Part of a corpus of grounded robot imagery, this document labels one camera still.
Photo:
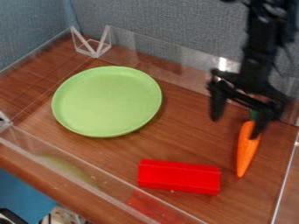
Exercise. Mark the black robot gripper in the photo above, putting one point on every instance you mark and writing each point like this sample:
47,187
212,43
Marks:
258,96

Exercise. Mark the orange toy carrot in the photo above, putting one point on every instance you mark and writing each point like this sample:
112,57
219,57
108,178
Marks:
247,145

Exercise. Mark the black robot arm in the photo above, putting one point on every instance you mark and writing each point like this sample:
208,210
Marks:
271,28

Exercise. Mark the red rectangular block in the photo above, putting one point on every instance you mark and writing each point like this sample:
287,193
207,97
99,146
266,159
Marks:
191,178

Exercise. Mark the green round plate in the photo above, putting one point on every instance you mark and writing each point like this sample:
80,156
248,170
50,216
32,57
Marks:
107,101

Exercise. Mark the clear acrylic enclosure wall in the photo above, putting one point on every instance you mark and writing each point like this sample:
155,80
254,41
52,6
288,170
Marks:
88,173

